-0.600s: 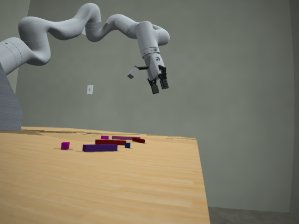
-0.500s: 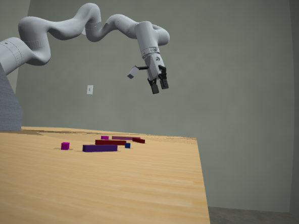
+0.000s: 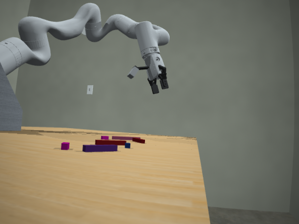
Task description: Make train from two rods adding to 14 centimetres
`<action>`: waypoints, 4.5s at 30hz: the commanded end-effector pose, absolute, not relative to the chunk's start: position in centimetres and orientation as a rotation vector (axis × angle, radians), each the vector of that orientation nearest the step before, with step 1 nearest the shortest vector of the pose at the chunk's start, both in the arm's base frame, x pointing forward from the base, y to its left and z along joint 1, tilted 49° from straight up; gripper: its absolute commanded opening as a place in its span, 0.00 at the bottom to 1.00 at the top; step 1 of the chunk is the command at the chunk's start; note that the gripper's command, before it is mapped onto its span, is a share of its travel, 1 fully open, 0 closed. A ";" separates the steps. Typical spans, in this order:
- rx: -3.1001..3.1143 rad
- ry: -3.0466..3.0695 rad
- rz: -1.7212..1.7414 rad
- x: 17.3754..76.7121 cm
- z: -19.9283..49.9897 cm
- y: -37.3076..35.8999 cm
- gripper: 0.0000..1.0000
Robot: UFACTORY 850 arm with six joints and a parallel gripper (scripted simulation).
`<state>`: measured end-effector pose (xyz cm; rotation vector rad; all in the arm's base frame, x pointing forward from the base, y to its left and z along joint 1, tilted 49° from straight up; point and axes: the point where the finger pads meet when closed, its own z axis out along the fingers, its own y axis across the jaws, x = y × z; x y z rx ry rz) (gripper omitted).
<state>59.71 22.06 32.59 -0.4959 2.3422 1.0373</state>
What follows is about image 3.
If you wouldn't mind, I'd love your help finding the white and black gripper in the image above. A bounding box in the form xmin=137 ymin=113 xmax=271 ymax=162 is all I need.
xmin=143 ymin=53 xmax=169 ymax=94

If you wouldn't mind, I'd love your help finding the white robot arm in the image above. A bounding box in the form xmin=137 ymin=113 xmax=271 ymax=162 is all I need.
xmin=0 ymin=3 xmax=170 ymax=75

